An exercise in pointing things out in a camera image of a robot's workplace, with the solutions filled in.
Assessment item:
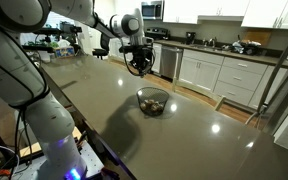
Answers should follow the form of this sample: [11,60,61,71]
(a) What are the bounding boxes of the white upper kitchen cabinets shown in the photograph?
[162,0,288,31]

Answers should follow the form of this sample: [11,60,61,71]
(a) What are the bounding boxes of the white lower kitchen cabinets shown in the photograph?
[178,48,288,111]

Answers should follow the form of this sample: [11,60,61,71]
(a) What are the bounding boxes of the chrome sink faucet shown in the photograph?
[201,36,219,48]

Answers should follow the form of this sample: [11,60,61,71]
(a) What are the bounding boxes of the black office chair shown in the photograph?
[91,32,112,61]

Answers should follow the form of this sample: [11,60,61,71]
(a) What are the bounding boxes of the black coffee maker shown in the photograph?
[185,31,197,46]

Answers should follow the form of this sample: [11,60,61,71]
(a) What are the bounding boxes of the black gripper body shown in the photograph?
[129,43,154,69]

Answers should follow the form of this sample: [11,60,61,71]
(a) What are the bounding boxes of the dark kitchen countertop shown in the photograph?
[154,39,288,70]

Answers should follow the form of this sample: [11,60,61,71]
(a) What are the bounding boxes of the white kitchen cabinets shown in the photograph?
[162,0,288,31]
[178,48,288,111]

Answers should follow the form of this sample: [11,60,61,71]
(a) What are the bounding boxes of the perforated robot base platform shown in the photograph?
[10,139,106,180]

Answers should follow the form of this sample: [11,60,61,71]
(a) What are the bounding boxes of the white wooden chair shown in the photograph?
[171,48,227,112]

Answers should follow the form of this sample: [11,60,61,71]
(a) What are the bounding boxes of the stainless steel dishwasher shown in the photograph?
[159,45,184,80]

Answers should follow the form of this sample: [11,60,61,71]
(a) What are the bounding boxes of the stainless steel refrigerator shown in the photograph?
[256,18,288,158]

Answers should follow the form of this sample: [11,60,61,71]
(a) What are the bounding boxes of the black wire mesh basket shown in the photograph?
[136,86,171,117]

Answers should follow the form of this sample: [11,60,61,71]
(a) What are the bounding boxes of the pile of dishes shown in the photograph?
[231,39,262,56]

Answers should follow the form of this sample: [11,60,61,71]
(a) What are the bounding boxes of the stainless steel microwave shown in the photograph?
[140,0,164,21]

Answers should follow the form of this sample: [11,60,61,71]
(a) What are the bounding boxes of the wooden cutting board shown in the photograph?
[242,29,273,46]

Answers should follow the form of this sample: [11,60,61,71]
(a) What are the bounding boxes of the small printed cardboard box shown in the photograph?
[53,46,76,59]

